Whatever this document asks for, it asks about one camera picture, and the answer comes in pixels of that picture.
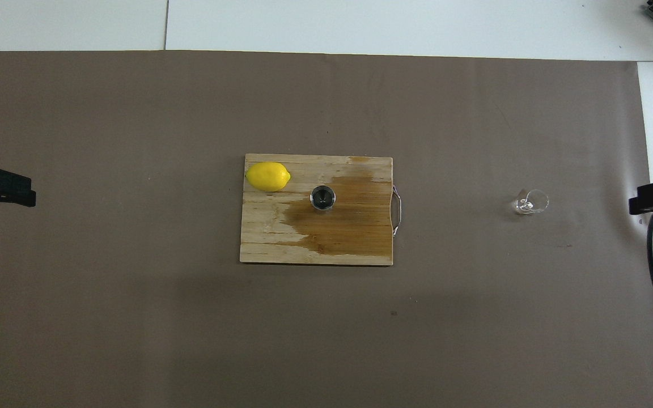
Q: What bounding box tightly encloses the small clear glass cup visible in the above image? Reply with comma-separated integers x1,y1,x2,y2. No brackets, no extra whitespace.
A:
512,189,550,216

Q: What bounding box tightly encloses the yellow lemon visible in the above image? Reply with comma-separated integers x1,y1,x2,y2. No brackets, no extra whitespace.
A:
245,161,292,193

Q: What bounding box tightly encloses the brown paper table mat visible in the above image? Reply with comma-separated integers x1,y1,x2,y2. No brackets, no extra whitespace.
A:
0,50,653,408

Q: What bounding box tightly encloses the steel double jigger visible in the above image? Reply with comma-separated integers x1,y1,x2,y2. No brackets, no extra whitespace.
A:
310,185,337,215

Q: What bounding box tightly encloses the wooden cutting board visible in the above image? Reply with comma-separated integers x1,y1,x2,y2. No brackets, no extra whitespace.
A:
240,154,404,266

